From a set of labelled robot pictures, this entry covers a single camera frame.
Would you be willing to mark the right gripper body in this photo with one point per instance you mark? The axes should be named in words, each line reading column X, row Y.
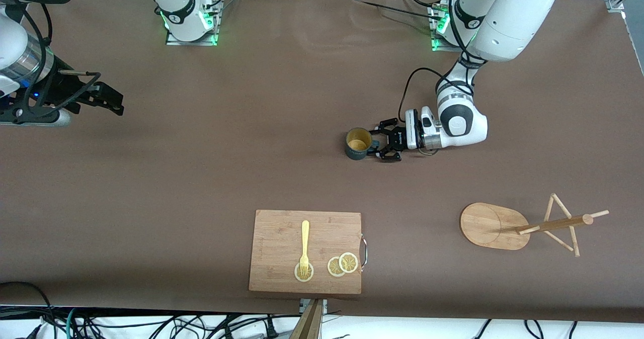
column 64, row 90

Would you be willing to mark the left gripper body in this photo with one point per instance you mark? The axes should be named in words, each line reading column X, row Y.
column 399, row 139

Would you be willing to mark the dark teal mug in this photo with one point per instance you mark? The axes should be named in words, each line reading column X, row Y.
column 356, row 153

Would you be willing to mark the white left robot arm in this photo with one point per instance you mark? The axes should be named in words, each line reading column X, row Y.
column 513, row 17

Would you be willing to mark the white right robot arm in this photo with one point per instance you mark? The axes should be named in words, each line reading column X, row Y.
column 173, row 7

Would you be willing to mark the wooden cup rack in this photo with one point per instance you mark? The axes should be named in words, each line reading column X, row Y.
column 485, row 226

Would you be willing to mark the dried lemon slice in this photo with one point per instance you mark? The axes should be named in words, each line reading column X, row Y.
column 333, row 267
column 348, row 262
column 310, row 274

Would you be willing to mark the yellow plastic fork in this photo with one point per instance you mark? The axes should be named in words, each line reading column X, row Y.
column 305, row 238

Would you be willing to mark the brown table cover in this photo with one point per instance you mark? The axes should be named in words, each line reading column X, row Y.
column 251, row 102

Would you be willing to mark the bamboo cutting board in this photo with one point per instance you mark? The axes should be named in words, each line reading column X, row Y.
column 276, row 248

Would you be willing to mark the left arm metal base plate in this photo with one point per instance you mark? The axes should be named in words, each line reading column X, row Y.
column 440, row 46

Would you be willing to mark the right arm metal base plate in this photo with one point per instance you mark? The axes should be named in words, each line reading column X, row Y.
column 198, row 43

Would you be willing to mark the metal clamp bracket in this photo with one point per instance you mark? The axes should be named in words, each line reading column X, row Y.
column 324, row 306

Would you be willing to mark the wooden post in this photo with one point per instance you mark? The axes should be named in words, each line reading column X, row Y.
column 309, row 324

